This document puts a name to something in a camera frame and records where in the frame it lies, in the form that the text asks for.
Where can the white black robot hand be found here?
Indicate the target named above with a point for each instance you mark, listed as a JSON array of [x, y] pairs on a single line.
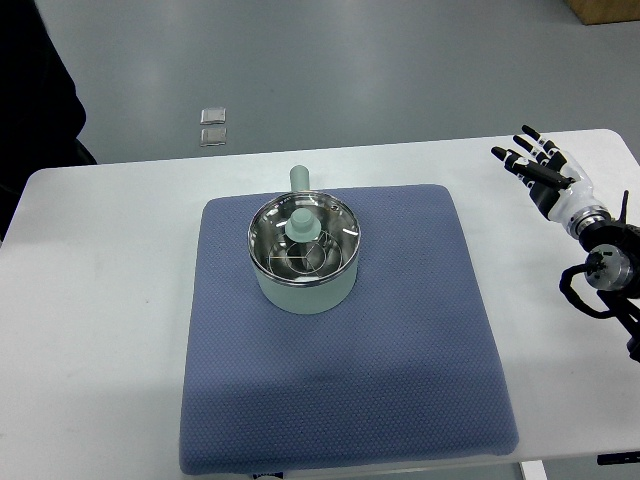
[[558, 186]]

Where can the glass lid with green knob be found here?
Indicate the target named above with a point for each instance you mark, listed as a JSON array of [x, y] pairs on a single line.
[[302, 216]]

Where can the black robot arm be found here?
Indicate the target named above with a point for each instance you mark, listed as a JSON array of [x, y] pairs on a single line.
[[611, 267]]

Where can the green pot with steel interior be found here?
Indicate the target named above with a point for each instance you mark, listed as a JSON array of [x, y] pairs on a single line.
[[307, 299]]

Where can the cardboard box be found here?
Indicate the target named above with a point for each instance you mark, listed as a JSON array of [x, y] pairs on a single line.
[[598, 12]]

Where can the blue textured cushion mat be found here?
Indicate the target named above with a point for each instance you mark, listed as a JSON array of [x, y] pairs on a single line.
[[405, 368]]

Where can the black table control panel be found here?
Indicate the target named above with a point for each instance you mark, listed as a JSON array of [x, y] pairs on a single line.
[[620, 458]]

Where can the upper metal floor plate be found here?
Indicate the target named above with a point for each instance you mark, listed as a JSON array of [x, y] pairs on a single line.
[[213, 116]]

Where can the metal floor plate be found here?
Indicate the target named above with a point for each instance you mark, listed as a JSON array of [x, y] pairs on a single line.
[[213, 116], [213, 136]]

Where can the lower metal floor plate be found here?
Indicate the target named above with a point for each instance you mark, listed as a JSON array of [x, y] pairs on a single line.
[[213, 136]]

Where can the dark chair at left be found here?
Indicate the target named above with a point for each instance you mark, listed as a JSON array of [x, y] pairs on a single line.
[[41, 114]]

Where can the wire steaming rack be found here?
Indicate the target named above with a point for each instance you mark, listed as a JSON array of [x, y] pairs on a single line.
[[318, 258]]

